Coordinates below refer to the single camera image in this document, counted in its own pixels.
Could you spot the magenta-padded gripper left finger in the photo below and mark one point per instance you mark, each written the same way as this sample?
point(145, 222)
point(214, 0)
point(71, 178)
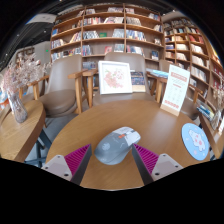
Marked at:
point(77, 160)

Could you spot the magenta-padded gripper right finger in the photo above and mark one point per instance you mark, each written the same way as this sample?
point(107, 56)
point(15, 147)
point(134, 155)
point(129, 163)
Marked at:
point(146, 160)

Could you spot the grey computer mouse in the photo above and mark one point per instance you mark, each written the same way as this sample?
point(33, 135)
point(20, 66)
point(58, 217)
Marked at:
point(115, 146)

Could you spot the round light blue mouse pad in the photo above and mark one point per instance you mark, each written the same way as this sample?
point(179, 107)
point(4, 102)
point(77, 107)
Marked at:
point(195, 141)

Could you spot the round wooden side table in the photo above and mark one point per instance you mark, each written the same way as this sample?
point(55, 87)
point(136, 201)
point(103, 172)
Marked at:
point(215, 140)
point(20, 133)

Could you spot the glass vase with dried flowers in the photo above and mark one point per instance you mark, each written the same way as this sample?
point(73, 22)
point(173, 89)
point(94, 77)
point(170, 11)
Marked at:
point(18, 110)

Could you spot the white sign on wooden base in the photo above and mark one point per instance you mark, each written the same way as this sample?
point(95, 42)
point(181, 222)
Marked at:
point(175, 88)

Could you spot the dark book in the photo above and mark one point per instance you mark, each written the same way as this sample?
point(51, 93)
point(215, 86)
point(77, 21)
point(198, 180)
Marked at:
point(138, 80)

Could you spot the small white card sign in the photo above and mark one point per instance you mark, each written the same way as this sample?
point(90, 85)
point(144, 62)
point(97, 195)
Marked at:
point(221, 125)

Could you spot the light blue books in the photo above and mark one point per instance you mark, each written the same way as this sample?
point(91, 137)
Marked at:
point(158, 73)

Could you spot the white framed floral picture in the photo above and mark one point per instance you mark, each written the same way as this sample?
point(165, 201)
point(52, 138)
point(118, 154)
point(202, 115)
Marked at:
point(115, 77)

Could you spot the dried flower bouquet with ribbon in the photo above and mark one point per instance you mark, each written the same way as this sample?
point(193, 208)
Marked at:
point(220, 95)

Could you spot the small distant bookshelf unit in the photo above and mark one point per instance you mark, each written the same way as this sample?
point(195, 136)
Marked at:
point(26, 55)

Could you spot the wide wooden bookshelf unit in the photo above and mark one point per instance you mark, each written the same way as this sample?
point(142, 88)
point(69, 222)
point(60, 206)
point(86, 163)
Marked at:
point(106, 33)

